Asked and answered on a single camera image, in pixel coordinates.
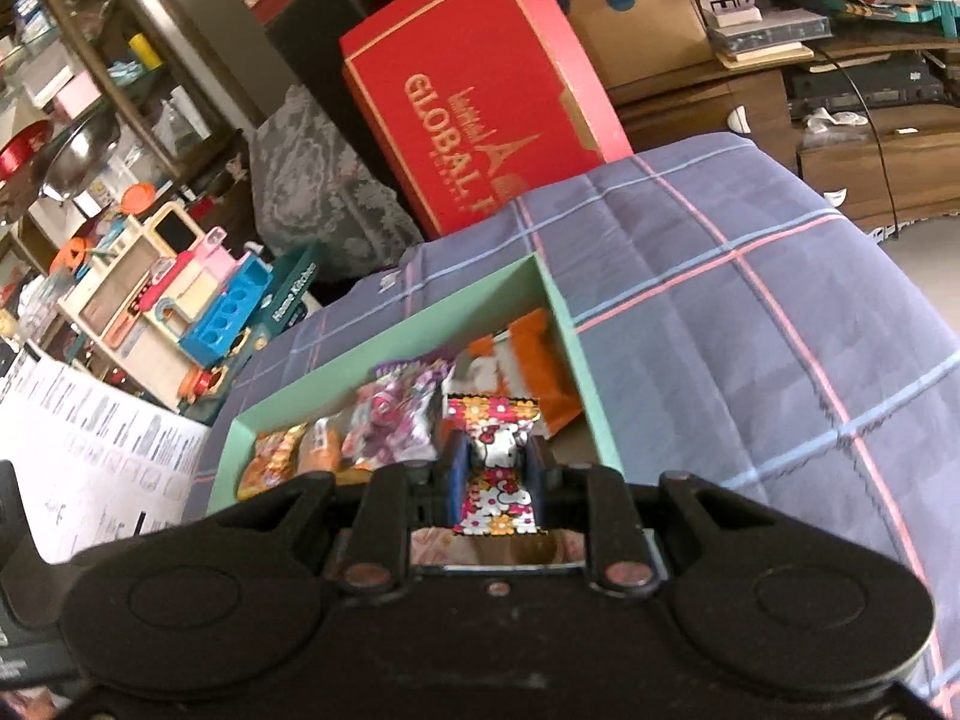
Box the purple grape gummy bag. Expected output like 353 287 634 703
343 356 452 472

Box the clear biscuit roll pack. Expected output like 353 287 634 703
298 415 353 475

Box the Hello Kitty floral packet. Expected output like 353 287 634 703
444 394 540 538

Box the orange striped chips bag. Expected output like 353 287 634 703
236 422 308 500

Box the orange sauce snack bag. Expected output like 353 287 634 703
443 333 516 397

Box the orange white snack pack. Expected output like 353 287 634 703
508 307 583 437

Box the pink patterned white packet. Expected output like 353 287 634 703
410 528 586 567

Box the green cardboard tray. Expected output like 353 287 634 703
190 255 622 535

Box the white printed paper sheet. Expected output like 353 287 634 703
2 351 208 564

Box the blue plaid tablecloth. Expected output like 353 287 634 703
185 133 958 717

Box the toy kitchen playset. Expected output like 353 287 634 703
50 202 320 424

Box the grey lace cushion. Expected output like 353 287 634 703
249 85 423 281

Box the red Global gift box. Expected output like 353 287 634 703
340 0 633 239

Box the cluttered display shelf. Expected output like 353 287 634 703
2 0 252 273

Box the wooden tv cabinet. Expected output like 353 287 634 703
610 23 958 231

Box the brown bear cardboard box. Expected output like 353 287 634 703
556 0 713 89

